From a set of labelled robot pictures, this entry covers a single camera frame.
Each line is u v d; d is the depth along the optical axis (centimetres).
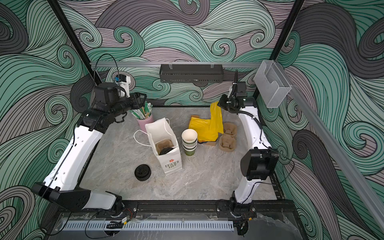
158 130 82
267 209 74
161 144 94
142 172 82
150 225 70
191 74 94
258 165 47
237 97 62
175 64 92
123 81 56
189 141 79
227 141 95
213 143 94
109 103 48
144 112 98
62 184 38
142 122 95
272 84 79
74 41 82
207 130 101
